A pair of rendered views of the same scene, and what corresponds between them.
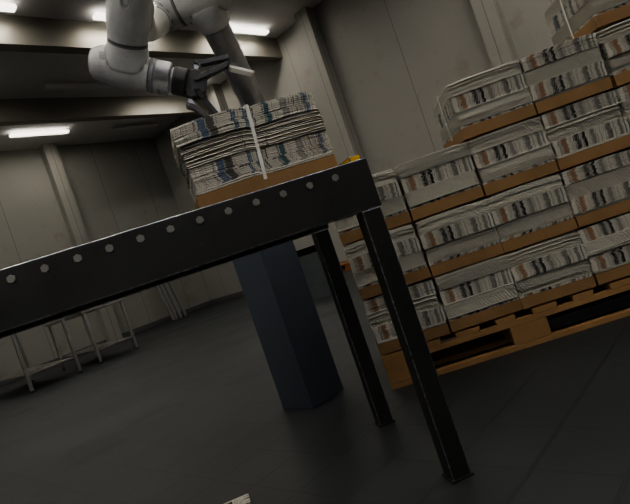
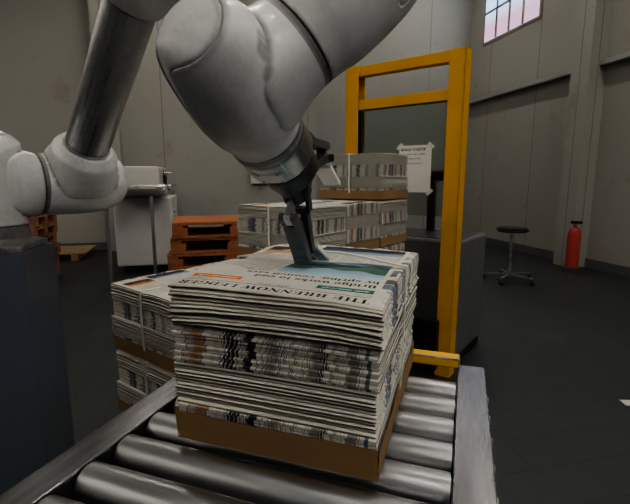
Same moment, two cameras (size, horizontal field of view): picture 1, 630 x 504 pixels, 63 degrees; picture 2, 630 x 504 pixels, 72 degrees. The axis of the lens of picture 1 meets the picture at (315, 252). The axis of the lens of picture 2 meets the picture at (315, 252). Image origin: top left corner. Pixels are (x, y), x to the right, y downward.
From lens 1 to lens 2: 1.37 m
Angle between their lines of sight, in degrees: 58
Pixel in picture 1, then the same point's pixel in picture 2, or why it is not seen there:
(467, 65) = (67, 90)
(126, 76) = (273, 126)
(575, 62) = (368, 221)
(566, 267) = not seen: hidden behind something
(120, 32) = (352, 39)
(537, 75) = (351, 222)
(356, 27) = not seen: outside the picture
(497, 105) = (329, 240)
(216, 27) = (154, 15)
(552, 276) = not seen: hidden behind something
